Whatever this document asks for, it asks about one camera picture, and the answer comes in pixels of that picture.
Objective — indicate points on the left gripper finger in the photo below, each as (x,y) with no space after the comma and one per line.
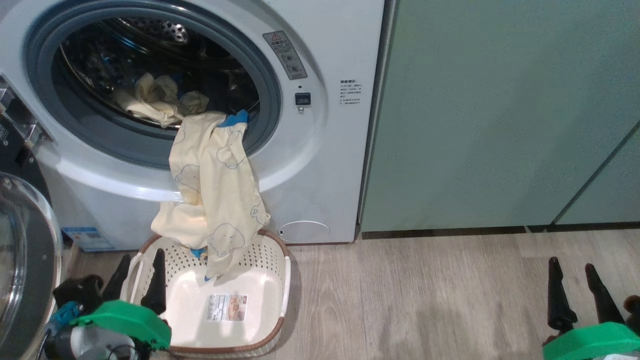
(119,277)
(157,285)

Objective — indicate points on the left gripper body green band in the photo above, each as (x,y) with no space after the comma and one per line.
(125,320)

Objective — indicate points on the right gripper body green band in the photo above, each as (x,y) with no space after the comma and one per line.
(595,342)

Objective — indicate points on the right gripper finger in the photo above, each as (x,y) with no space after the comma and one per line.
(557,300)
(602,297)

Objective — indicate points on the round glass washing machine door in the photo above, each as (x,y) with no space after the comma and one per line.
(35,280)

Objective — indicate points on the yellow bear-print garment blue trim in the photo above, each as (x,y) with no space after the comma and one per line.
(220,190)

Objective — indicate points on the small pale yellow garment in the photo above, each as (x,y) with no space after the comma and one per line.
(150,100)

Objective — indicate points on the cream perforated laundry basket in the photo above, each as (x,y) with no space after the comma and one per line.
(240,330)

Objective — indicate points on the metal door hinge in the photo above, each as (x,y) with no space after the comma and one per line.
(20,117)

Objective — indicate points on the white washing machine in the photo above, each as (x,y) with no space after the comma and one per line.
(320,175)

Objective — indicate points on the sage green cabinet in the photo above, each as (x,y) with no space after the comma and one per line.
(500,125)

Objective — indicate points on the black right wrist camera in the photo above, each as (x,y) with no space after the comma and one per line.
(634,312)

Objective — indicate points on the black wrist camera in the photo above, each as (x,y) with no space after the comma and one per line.
(80,292)
(634,312)

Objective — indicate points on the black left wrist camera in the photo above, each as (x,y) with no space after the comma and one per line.
(80,292)

